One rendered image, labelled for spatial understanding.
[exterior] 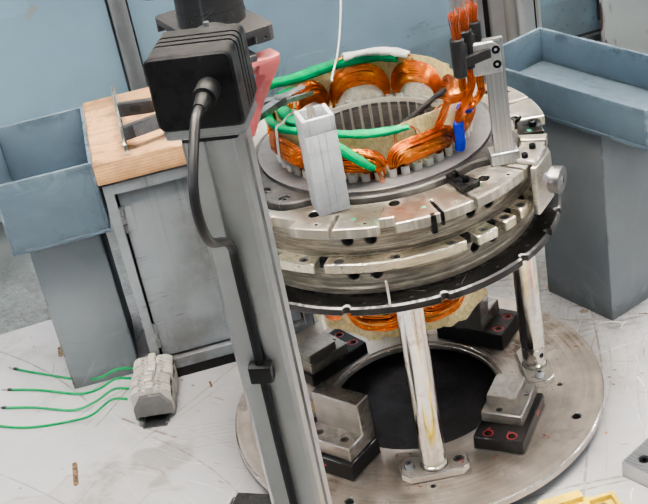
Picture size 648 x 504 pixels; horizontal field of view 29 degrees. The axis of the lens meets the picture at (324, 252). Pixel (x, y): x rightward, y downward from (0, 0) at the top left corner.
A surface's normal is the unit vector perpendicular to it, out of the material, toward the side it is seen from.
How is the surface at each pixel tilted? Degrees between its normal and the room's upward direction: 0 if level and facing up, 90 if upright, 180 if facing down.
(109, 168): 90
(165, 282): 90
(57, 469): 0
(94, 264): 90
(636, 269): 90
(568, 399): 0
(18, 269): 0
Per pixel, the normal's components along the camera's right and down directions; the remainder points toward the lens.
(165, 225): 0.22, 0.46
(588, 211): -0.79, 0.42
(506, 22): -0.33, 0.52
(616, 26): -0.93, 0.30
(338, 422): -0.57, 0.49
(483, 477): -0.17, -0.85
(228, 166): -0.12, 0.51
